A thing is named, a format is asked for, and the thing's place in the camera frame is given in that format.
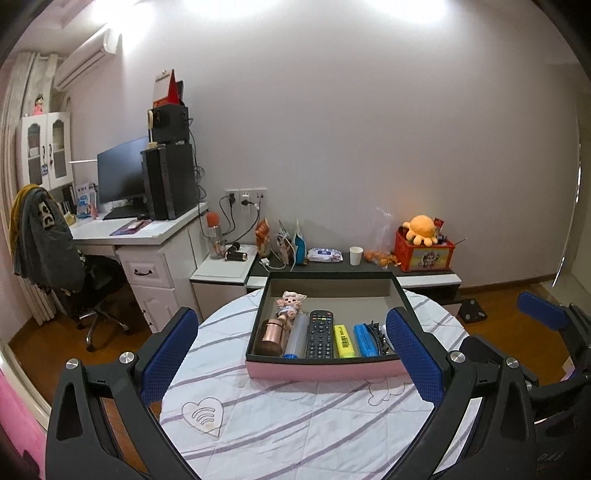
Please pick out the black office chair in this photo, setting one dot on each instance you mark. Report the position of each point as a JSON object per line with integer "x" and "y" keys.
{"x": 86, "y": 287}

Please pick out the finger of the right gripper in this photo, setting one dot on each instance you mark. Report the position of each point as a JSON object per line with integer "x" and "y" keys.
{"x": 552, "y": 316}
{"x": 480, "y": 350}

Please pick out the clear tube blue cap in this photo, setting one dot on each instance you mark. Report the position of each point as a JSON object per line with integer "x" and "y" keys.
{"x": 298, "y": 338}

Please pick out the bag of oranges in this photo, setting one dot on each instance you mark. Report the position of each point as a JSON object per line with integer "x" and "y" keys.
{"x": 379, "y": 249}

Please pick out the orange octopus plush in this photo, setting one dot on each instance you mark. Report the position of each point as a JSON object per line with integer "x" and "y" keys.
{"x": 421, "y": 230}

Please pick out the dark jacket on chair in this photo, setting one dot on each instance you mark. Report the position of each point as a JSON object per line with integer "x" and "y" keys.
{"x": 41, "y": 242}

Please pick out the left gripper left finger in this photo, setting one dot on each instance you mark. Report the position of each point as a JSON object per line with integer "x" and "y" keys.
{"x": 80, "y": 441}

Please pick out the pink black tray box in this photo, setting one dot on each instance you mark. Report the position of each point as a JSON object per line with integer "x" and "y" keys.
{"x": 347, "y": 311}

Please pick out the orange snack bag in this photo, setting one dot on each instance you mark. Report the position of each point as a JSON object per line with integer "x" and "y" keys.
{"x": 263, "y": 238}

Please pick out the black pc tower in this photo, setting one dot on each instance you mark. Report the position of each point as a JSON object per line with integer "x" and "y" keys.
{"x": 169, "y": 181}

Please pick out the white striped quilt cover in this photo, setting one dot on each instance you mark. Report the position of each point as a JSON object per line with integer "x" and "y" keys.
{"x": 227, "y": 425}

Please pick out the wet wipes pack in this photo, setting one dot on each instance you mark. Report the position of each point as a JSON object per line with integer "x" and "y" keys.
{"x": 324, "y": 255}

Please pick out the yellow highlighter marker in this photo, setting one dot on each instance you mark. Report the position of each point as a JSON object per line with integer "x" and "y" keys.
{"x": 343, "y": 342}

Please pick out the red cartoon storage box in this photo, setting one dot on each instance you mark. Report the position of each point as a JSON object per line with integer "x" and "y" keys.
{"x": 413, "y": 258}

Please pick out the blue highlighter marker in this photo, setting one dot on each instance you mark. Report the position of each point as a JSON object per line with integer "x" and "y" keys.
{"x": 366, "y": 342}

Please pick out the pink bedding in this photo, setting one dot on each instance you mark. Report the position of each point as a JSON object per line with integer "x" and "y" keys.
{"x": 23, "y": 430}

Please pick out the pink pig-eared doll figure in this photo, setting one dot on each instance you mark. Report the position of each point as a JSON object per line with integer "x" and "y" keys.
{"x": 289, "y": 307}

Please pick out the black speaker box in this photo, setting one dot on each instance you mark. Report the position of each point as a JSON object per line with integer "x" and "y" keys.
{"x": 168, "y": 124}

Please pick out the white paper cup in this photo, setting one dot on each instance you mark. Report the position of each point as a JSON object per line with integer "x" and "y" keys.
{"x": 355, "y": 255}

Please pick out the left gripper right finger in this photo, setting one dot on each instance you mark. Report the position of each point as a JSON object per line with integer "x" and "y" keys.
{"x": 501, "y": 443}

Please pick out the blue snack bag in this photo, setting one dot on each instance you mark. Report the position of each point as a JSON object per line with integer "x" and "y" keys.
{"x": 300, "y": 247}

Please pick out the low black white cabinet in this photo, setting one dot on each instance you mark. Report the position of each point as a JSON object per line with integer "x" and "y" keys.
{"x": 217, "y": 281}

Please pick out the white air conditioner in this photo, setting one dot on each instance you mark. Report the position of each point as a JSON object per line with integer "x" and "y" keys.
{"x": 97, "y": 49}

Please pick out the white wall power outlet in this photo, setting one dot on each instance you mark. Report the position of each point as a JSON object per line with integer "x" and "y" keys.
{"x": 244, "y": 201}

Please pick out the black cylindrical bluetooth speaker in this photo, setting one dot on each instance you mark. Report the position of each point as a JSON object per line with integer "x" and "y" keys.
{"x": 235, "y": 255}

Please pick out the black computer monitor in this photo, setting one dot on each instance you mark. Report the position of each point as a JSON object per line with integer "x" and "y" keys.
{"x": 120, "y": 178}

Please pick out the rose gold metal canister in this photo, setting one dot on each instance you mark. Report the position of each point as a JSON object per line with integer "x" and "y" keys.
{"x": 274, "y": 338}

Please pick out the white computer desk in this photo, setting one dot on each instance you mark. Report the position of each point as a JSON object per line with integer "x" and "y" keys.
{"x": 158, "y": 259}

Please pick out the white glass-door cabinet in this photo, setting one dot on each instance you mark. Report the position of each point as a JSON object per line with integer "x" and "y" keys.
{"x": 43, "y": 150}

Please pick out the red white desk calendar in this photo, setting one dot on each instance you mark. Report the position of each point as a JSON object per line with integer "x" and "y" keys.
{"x": 165, "y": 89}

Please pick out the black tv remote control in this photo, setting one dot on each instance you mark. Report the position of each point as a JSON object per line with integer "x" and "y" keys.
{"x": 320, "y": 329}

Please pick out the orange-lid glass bottle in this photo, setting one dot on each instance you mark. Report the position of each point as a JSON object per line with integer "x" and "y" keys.
{"x": 215, "y": 235}

